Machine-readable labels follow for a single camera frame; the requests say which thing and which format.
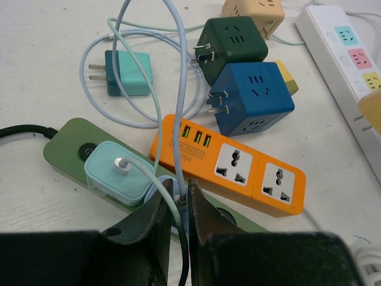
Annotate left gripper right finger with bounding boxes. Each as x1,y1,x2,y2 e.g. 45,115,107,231
188,179,365,285

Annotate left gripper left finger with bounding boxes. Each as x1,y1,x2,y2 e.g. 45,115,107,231
1,193,171,285

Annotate mint green thin cable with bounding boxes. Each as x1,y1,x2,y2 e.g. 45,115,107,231
107,17,306,286

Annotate light blue plug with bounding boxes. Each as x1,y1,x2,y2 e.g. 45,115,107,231
143,175,189,236

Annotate light cyan plug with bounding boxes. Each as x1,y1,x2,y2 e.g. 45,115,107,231
84,141,155,206

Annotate orange power strip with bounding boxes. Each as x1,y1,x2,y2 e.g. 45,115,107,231
149,114,307,218

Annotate green power strip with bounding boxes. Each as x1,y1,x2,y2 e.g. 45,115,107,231
43,117,268,248

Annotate blue cube plug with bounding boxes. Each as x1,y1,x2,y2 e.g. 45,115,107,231
207,62,295,137

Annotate teal cube plug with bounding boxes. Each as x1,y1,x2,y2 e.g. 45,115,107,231
88,50,153,97

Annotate white thin usb cable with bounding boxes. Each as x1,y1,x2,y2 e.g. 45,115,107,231
79,0,209,206

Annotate dark green dragon charger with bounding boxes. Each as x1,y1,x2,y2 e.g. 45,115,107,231
193,16,268,85

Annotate white power strip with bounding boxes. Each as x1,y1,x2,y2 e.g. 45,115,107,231
295,5,380,178

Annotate wooden beige cube plug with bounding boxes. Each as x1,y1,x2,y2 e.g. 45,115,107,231
221,0,285,41

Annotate black bundled power cord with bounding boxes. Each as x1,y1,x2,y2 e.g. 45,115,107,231
0,124,59,141

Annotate white bundled power cord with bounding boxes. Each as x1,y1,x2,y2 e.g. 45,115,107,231
303,208,381,286

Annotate white strip cord with plug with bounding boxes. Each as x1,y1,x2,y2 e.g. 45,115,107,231
309,0,381,33

